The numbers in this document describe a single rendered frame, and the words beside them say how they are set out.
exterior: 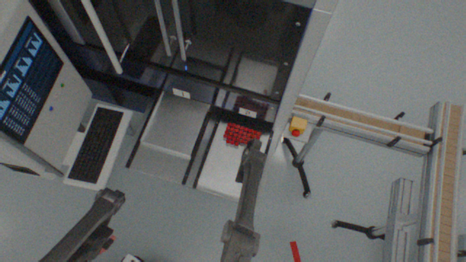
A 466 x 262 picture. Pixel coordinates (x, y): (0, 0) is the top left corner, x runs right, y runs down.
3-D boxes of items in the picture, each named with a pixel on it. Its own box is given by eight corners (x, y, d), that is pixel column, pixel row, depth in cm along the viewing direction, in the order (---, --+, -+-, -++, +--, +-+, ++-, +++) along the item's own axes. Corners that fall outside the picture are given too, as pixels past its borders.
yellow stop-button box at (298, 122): (291, 118, 190) (294, 112, 183) (305, 122, 189) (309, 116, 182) (287, 132, 187) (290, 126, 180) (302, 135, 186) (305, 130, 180)
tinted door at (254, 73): (187, 72, 169) (171, -35, 115) (281, 99, 165) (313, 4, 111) (187, 73, 169) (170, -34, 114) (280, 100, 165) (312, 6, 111)
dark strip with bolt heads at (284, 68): (264, 118, 185) (295, 3, 111) (273, 120, 184) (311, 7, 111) (263, 119, 184) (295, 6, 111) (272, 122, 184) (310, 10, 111)
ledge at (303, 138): (289, 113, 202) (289, 111, 200) (312, 120, 201) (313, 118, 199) (282, 136, 196) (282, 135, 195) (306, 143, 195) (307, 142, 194)
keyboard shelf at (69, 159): (83, 101, 209) (81, 99, 207) (134, 112, 208) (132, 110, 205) (46, 180, 192) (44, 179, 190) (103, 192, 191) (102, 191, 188)
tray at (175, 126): (165, 86, 203) (164, 83, 200) (212, 100, 201) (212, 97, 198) (141, 143, 190) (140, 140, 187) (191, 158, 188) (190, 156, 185)
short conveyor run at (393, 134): (285, 122, 202) (290, 109, 187) (292, 97, 208) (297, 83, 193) (419, 160, 196) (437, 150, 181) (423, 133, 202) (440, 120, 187)
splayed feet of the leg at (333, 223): (330, 217, 268) (336, 213, 255) (406, 241, 263) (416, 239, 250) (328, 228, 265) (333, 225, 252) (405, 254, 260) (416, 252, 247)
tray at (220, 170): (220, 122, 196) (220, 119, 193) (269, 137, 194) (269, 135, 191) (198, 183, 183) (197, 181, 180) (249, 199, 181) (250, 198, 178)
